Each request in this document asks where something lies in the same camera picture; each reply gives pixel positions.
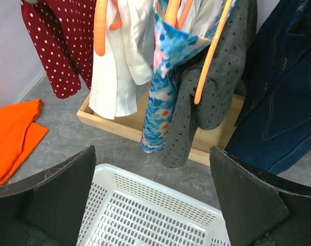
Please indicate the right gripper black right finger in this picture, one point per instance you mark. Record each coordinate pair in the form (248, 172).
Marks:
(260, 208)

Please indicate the white blouse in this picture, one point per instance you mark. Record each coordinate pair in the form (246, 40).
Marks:
(121, 76)

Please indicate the orange hanger of blouse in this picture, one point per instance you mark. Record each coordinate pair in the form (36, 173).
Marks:
(99, 26)

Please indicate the orange cloth on floor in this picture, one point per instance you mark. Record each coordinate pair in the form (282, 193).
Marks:
(19, 135)

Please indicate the orange hanger of grey garment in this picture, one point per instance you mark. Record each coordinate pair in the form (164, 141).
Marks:
(211, 51)

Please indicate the white plastic laundry basket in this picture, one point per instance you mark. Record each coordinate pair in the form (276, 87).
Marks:
(126, 209)

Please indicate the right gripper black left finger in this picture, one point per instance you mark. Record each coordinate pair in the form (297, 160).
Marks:
(47, 208)

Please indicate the blue floral skirt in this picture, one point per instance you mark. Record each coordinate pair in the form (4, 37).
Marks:
(174, 47)

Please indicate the wooden clothes rack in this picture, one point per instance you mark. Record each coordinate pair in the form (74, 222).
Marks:
(131, 127)

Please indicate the grey dotted garment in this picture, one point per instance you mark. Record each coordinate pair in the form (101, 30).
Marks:
(223, 76)

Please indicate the orange hanger of floral skirt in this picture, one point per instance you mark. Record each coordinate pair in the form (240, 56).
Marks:
(172, 11)

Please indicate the red polka dot skirt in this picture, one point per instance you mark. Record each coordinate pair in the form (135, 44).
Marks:
(62, 33)

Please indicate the dark denim garment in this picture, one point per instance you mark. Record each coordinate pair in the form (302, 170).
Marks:
(273, 129)

